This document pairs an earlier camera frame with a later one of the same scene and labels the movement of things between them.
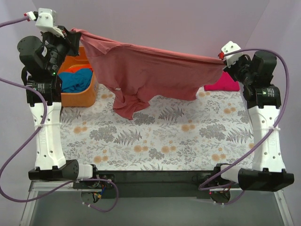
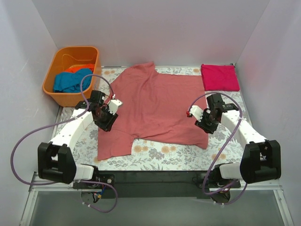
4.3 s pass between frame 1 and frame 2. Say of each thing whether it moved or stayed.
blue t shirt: stayed
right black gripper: moved
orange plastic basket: stayed
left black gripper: moved
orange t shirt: stayed
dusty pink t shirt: moved
